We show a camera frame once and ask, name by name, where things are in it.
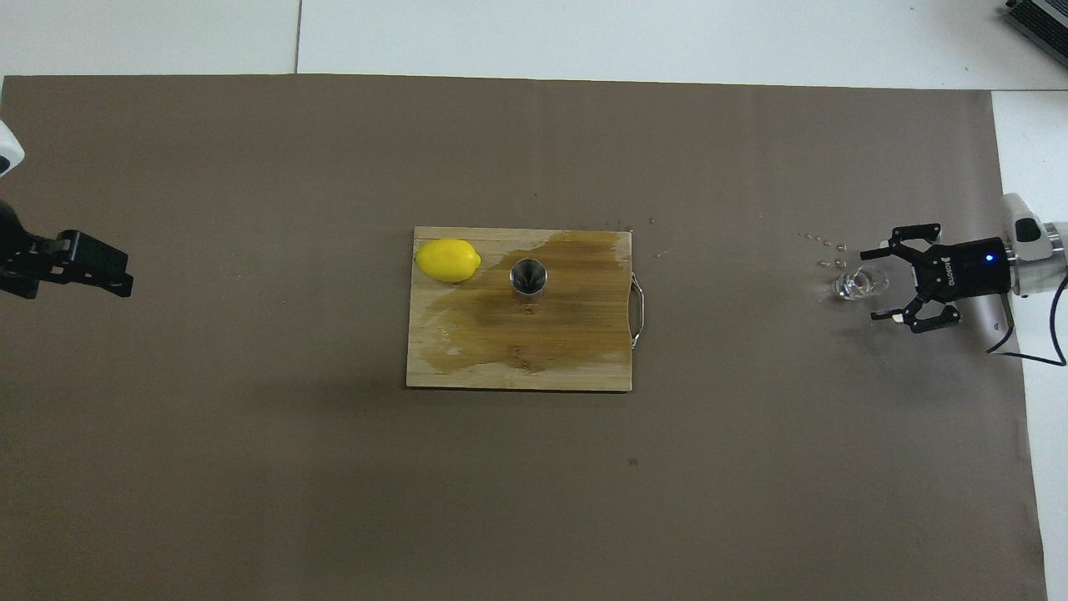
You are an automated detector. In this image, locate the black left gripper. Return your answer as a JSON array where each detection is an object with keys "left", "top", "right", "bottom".
[{"left": 0, "top": 200, "right": 134, "bottom": 300}]

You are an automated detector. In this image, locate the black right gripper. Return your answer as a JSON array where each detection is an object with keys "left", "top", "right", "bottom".
[{"left": 859, "top": 223, "right": 1016, "bottom": 335}]

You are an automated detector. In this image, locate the small clear glass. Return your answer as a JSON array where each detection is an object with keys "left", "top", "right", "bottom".
[{"left": 833, "top": 267, "right": 889, "bottom": 303}]

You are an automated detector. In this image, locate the steel double jigger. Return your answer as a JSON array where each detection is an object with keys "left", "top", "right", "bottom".
[{"left": 509, "top": 257, "right": 549, "bottom": 298}]

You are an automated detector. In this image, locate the brown paper table mat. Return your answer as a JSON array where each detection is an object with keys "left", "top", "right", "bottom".
[{"left": 0, "top": 73, "right": 1050, "bottom": 601}]

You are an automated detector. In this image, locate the grey ribbed device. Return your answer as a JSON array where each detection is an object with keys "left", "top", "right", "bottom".
[{"left": 1001, "top": 0, "right": 1068, "bottom": 72}]

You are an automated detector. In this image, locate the wooden cutting board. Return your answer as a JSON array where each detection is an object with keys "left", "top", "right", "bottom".
[{"left": 406, "top": 225, "right": 647, "bottom": 393}]

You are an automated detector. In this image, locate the yellow lemon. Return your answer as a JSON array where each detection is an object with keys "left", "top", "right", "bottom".
[{"left": 415, "top": 238, "right": 482, "bottom": 283}]

